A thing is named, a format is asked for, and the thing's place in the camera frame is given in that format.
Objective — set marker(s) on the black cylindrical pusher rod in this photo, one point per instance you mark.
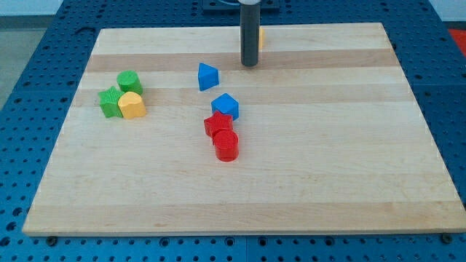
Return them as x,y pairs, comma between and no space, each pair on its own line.
249,31

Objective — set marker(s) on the yellow heart block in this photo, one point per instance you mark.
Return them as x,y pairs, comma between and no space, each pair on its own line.
131,105

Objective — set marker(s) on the red star block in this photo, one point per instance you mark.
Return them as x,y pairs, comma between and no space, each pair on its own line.
218,122

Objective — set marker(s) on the green cylinder block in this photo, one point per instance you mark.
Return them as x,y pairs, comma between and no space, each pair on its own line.
128,81

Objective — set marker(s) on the yellow block behind rod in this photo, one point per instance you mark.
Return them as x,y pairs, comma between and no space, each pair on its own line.
261,38

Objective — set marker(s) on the blue triangle block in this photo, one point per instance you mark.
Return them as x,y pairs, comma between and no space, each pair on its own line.
208,76

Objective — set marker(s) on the light wooden board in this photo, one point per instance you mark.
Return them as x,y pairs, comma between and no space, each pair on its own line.
331,141

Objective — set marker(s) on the red cylinder block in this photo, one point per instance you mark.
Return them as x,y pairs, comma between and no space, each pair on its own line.
226,143

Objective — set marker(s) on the blue cube block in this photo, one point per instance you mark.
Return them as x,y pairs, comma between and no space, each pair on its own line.
226,104

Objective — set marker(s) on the green star block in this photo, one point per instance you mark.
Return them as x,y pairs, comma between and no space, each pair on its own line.
109,102

